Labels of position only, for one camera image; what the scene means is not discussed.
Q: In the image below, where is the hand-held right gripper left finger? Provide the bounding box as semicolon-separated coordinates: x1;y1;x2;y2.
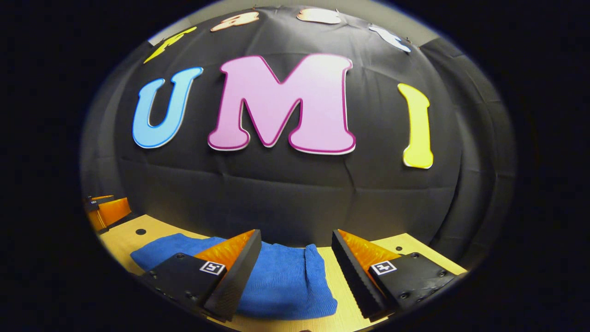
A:
138;229;262;322

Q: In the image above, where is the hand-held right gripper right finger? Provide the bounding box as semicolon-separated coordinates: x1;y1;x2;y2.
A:
331;229;462;321

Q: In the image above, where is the blue jacket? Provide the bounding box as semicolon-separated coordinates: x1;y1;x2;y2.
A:
130;233;338;321

